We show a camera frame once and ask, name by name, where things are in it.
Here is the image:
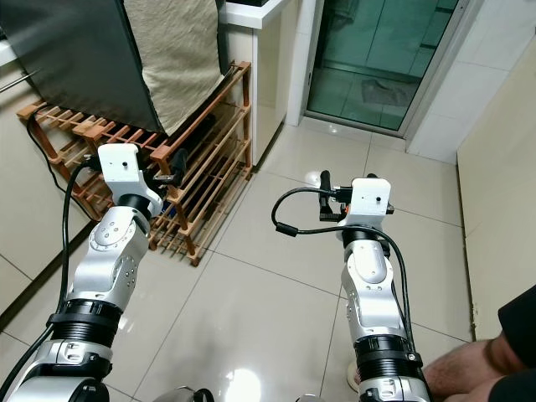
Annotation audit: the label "black mini fridge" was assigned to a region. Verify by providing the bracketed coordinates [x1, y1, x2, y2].
[0, 0, 156, 141]

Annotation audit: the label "beige side cabinet white top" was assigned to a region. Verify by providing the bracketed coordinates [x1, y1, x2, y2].
[222, 0, 298, 168]

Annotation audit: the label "large wrinkled beige cloth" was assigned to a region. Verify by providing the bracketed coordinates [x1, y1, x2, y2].
[122, 0, 223, 137]

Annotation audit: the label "glass sliding door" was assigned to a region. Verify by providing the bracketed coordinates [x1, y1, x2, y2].
[297, 0, 482, 142]

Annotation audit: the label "beige kitchen cabinet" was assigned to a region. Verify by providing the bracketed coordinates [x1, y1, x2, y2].
[0, 42, 89, 336]

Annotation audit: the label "wooden slatted rack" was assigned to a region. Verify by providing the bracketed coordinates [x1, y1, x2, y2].
[17, 61, 254, 267]

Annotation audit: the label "tan sandal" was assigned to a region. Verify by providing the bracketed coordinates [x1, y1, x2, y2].
[343, 362, 359, 394]

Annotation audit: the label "person black shorts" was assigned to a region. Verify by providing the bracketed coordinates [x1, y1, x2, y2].
[498, 285, 536, 369]

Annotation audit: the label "grey robot left leg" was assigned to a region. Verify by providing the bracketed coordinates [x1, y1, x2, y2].
[163, 385, 214, 402]

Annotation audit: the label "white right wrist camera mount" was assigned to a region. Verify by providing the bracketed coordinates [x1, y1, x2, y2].
[337, 176, 393, 245]

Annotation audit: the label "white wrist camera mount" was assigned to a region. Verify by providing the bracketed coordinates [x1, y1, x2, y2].
[337, 176, 393, 245]
[98, 142, 164, 220]

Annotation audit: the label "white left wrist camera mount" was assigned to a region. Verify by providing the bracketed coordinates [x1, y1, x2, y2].
[98, 142, 164, 220]

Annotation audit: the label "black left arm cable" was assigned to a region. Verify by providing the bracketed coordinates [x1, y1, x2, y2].
[0, 157, 101, 402]

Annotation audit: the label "silver cabinet handle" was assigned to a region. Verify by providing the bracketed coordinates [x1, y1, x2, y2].
[0, 71, 43, 95]

